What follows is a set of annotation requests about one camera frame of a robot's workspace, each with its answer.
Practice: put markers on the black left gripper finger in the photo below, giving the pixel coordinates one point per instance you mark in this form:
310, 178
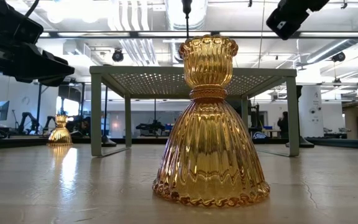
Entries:
52, 81
51, 67

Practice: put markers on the amber ribbed glass candle holder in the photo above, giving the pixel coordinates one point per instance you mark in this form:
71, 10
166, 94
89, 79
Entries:
210, 140
60, 135

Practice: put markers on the black hanging display panel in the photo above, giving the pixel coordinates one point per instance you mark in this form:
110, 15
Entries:
70, 93

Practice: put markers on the pale green perforated metal shelf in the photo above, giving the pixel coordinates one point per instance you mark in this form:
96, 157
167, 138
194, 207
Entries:
95, 109

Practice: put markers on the black ceiling spotlight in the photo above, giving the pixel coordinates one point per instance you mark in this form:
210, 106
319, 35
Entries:
117, 55
339, 57

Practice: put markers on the black background robot station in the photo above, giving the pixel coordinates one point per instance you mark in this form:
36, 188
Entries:
151, 127

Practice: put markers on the white round column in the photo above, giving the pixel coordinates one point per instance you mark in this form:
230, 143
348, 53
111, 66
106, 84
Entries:
311, 118

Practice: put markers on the person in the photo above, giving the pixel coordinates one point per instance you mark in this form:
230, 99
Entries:
283, 124

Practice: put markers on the black tall candlestick holder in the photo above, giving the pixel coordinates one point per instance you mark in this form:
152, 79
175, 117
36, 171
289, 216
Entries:
186, 6

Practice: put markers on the large black screen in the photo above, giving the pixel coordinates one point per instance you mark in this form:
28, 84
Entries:
238, 109

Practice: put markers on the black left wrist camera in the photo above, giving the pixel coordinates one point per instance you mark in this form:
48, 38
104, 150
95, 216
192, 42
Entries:
30, 31

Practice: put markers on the black overhead frame bar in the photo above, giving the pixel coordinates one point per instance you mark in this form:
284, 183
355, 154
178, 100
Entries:
214, 34

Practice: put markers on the silver ceiling air duct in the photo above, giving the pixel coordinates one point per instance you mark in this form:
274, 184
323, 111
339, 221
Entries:
176, 15

